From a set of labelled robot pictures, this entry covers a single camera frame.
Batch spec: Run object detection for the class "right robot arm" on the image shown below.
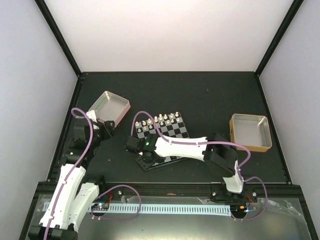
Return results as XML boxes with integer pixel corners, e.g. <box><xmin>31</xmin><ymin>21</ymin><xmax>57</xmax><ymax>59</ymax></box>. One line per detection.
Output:
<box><xmin>125</xmin><ymin>134</ymin><xmax>246</xmax><ymax>202</ymax></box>

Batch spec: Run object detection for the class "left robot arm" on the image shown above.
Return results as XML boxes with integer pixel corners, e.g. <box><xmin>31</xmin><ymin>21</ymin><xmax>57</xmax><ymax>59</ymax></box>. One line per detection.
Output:
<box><xmin>27</xmin><ymin>120</ymin><xmax>115</xmax><ymax>240</ymax></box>

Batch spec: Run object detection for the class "left circuit board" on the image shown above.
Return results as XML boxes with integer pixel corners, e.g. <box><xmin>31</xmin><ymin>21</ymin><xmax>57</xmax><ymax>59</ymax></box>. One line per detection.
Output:
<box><xmin>91</xmin><ymin>202</ymin><xmax>109</xmax><ymax>212</ymax></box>

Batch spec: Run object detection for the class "pink square tin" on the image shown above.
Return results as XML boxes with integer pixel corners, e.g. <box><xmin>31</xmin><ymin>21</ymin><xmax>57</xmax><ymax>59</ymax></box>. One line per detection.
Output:
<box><xmin>88</xmin><ymin>91</ymin><xmax>131</xmax><ymax>128</ymax></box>

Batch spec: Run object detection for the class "black white chessboard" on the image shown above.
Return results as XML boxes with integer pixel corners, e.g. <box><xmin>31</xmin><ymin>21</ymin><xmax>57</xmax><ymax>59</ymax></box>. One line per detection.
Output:
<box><xmin>133</xmin><ymin>111</ymin><xmax>189</xmax><ymax>171</ymax></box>

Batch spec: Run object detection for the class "gold rectangular tin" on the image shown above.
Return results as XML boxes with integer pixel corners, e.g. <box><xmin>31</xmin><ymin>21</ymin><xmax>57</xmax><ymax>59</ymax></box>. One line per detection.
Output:
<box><xmin>229</xmin><ymin>113</ymin><xmax>273</xmax><ymax>153</ymax></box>

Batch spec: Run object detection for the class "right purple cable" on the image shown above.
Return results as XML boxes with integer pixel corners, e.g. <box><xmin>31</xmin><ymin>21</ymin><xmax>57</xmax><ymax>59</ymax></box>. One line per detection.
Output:
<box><xmin>131</xmin><ymin>111</ymin><xmax>252</xmax><ymax>171</ymax></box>

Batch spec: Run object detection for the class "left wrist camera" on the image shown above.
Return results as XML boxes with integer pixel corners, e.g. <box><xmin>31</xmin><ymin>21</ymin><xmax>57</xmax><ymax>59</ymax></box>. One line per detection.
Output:
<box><xmin>86</xmin><ymin>110</ymin><xmax>99</xmax><ymax>131</ymax></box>

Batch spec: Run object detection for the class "loop purple cable left base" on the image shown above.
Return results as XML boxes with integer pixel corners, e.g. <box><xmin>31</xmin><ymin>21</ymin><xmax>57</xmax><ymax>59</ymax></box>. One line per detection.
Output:
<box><xmin>90</xmin><ymin>184</ymin><xmax>142</xmax><ymax>221</ymax></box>

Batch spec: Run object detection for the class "loop purple cable base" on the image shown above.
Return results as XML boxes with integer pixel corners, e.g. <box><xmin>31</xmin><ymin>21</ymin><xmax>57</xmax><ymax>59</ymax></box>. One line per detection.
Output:
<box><xmin>231</xmin><ymin>176</ymin><xmax>269</xmax><ymax>222</ymax></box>
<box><xmin>90</xmin><ymin>184</ymin><xmax>142</xmax><ymax>221</ymax></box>

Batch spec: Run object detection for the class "black aluminium rail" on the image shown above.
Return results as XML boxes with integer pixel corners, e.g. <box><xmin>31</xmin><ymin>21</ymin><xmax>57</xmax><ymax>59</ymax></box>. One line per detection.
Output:
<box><xmin>37</xmin><ymin>182</ymin><xmax>303</xmax><ymax>201</ymax></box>

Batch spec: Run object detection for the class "white cable duct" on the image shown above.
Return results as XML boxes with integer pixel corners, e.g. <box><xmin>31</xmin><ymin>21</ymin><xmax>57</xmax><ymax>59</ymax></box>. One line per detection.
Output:
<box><xmin>41</xmin><ymin>201</ymin><xmax>231</xmax><ymax>217</ymax></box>

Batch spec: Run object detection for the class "loop purple cable right base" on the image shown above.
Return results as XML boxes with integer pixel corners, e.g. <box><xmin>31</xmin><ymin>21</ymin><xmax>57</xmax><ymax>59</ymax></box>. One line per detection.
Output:
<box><xmin>231</xmin><ymin>176</ymin><xmax>269</xmax><ymax>222</ymax></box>

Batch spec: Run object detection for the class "black frame post left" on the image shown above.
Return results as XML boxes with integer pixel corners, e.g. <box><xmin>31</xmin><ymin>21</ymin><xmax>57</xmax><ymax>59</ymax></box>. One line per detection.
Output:
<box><xmin>34</xmin><ymin>0</ymin><xmax>82</xmax><ymax>77</ymax></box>

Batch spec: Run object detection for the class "black frame post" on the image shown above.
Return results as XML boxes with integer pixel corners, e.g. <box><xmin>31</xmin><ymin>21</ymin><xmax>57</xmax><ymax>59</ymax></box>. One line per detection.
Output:
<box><xmin>255</xmin><ymin>0</ymin><xmax>304</xmax><ymax>77</ymax></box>
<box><xmin>34</xmin><ymin>0</ymin><xmax>82</xmax><ymax>77</ymax></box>

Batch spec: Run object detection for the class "black frame post right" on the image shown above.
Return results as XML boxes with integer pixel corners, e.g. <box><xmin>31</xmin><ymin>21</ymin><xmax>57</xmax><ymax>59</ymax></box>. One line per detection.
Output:
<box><xmin>255</xmin><ymin>0</ymin><xmax>304</xmax><ymax>77</ymax></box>

